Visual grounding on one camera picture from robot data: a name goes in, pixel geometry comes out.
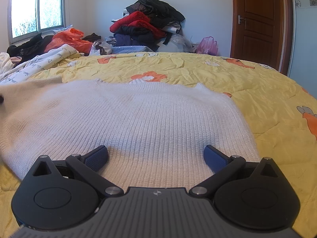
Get yellow carrot print quilt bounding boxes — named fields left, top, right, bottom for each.
left=0, top=52, right=317, bottom=238

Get silver door handle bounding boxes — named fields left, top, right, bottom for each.
left=238, top=15, right=246, bottom=25

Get window with metal frame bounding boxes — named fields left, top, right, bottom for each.
left=8, top=0, right=66, bottom=44

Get clear grey plastic bag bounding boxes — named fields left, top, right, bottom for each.
left=157, top=34, right=193, bottom=53

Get black garment pile top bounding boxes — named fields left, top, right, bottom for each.
left=126, top=0, right=185, bottom=29

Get light blue folded blanket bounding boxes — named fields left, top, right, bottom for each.
left=111, top=46, right=153, bottom=54

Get orange plastic bag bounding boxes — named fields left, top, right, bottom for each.
left=44, top=27, right=93, bottom=53

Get black clothes by window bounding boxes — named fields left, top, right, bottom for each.
left=7, top=33, right=53, bottom=63

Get red garment on pile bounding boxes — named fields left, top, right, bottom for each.
left=110, top=11, right=166, bottom=39

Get pink plastic bag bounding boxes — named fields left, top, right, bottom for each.
left=196, top=36, right=218, bottom=56

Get white crumpled plastic bag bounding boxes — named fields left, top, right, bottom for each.
left=89, top=40, right=112, bottom=56

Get dark navy clothes stack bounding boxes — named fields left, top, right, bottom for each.
left=113, top=26, right=172, bottom=52

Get white knitted sweater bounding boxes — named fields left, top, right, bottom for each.
left=1, top=78, right=260, bottom=189

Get white lettered blanket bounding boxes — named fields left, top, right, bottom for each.
left=1, top=44, right=78, bottom=85

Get brown wooden door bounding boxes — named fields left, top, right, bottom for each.
left=230, top=0, right=294, bottom=75

